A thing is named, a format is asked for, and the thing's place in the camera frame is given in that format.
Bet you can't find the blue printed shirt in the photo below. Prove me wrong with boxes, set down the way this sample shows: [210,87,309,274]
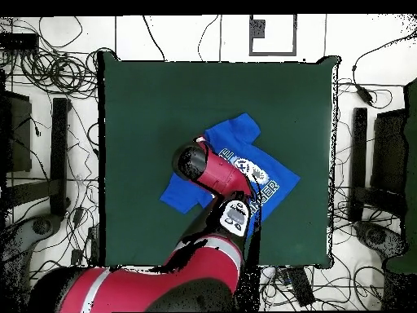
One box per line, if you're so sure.
[159,112,301,239]

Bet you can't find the black flat box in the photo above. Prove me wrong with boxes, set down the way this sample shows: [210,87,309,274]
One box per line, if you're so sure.
[0,32,40,51]

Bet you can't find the dark green table cloth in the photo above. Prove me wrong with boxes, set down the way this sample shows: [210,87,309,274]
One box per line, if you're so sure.
[97,51,341,271]

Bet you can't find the dark grey square tag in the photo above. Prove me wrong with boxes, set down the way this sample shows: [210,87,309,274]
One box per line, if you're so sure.
[252,19,266,39]

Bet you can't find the black power strip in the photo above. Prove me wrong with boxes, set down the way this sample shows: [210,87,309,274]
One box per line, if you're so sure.
[286,267,316,307]
[87,224,102,267]

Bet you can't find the black power adapter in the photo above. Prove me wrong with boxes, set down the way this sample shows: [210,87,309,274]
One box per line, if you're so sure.
[355,85,375,106]

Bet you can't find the grey chair base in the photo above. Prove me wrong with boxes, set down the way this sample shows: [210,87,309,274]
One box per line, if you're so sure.
[0,213,63,262]
[353,219,410,262]

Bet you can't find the dark box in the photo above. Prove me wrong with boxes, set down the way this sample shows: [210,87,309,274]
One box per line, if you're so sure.
[0,90,33,174]
[370,108,408,196]

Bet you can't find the green hanging cloth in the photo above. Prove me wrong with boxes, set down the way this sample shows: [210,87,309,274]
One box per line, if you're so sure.
[385,77,417,276]

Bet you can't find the grey square floor frame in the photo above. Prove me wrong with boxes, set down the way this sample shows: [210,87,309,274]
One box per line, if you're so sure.
[248,14,298,57]

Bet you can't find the black frame leg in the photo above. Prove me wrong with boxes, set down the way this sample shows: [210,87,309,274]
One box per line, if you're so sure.
[349,107,368,223]
[49,97,72,218]

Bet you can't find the coiled black cables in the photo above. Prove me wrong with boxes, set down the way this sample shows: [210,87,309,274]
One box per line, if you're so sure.
[19,48,99,99]

